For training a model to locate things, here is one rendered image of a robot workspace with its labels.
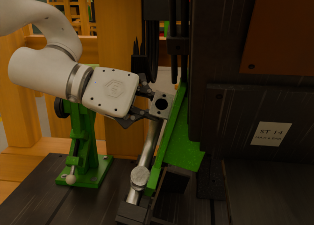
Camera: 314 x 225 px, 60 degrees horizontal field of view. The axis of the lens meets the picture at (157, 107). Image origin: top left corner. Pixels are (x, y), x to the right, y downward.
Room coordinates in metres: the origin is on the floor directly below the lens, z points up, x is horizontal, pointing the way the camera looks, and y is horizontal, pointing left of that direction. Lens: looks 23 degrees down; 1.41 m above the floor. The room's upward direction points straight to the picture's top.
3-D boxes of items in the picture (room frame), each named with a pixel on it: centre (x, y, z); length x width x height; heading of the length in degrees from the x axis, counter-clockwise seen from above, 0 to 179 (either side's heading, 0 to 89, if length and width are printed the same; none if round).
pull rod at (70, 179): (0.62, 0.23, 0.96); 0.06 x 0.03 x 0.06; 172
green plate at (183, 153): (0.48, -0.06, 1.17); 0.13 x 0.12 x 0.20; 82
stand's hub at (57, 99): (0.71, 0.27, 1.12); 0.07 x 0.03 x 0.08; 172
